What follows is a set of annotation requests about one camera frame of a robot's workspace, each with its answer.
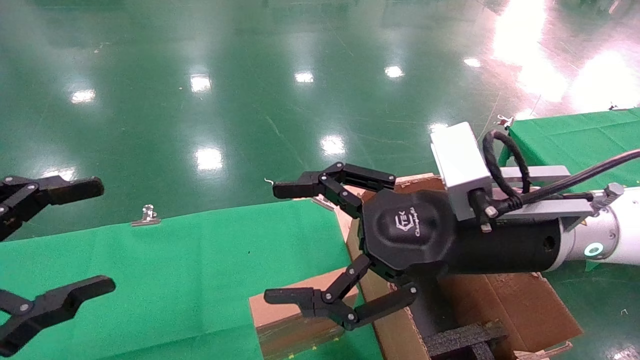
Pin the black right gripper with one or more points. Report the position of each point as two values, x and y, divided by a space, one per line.
410 230

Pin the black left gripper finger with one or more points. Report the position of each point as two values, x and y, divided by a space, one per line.
60 300
70 190

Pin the small brown cardboard box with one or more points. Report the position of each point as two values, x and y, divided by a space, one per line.
280 310

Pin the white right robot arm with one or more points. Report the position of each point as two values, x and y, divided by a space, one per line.
620 225

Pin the open brown cardboard carton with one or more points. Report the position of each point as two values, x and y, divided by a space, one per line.
525 305

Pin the silver metal binder clip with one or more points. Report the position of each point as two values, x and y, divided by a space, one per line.
613 106
322 202
146 216
505 121

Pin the large green tablecloth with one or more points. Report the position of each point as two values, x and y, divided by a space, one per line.
175 260

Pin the black foam insert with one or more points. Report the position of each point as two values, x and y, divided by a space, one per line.
460 340

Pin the green side table cloth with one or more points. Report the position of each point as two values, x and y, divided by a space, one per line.
575 140

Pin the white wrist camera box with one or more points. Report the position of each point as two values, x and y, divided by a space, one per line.
460 160

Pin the silver camera mount bracket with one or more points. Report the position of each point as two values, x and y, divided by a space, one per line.
550 207

